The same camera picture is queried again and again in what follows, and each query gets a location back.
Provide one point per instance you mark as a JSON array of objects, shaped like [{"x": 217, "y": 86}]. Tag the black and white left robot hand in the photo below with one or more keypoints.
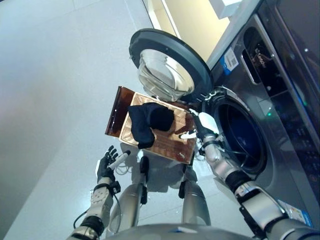
[{"x": 105, "y": 170}]

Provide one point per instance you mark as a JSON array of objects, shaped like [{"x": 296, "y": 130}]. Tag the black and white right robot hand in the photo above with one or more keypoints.
[{"x": 207, "y": 122}]

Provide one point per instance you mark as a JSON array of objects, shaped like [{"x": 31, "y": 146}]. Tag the black garment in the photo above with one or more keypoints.
[{"x": 162, "y": 117}]

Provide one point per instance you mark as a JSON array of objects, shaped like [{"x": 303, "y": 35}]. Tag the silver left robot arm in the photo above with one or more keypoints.
[{"x": 100, "y": 200}]

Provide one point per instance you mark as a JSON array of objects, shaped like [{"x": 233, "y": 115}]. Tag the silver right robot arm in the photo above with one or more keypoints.
[{"x": 260, "y": 207}]

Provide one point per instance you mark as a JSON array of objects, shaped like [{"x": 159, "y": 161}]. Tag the round glass washing machine door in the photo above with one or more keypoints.
[{"x": 165, "y": 67}]

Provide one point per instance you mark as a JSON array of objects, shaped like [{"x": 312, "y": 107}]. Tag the dark grey washing machine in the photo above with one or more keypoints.
[{"x": 275, "y": 155}]

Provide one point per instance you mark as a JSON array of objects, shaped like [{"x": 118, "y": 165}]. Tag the tan wicker laundry basket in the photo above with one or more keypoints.
[{"x": 170, "y": 147}]

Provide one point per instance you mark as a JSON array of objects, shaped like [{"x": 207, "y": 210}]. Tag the dark navy garment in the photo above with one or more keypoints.
[{"x": 140, "y": 125}]

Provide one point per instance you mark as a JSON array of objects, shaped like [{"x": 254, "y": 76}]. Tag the blue and white code label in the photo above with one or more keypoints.
[{"x": 230, "y": 61}]

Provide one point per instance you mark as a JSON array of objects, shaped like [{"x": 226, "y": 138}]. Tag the silver right robot leg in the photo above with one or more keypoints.
[{"x": 195, "y": 202}]

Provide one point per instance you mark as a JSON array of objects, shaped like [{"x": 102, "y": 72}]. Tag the grey robot torso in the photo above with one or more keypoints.
[{"x": 175, "y": 232}]

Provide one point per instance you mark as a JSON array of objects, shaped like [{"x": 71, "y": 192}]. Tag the white counter cabinet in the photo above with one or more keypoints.
[{"x": 227, "y": 7}]

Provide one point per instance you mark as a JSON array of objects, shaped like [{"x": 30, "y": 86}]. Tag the blue energy label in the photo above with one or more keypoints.
[{"x": 297, "y": 213}]

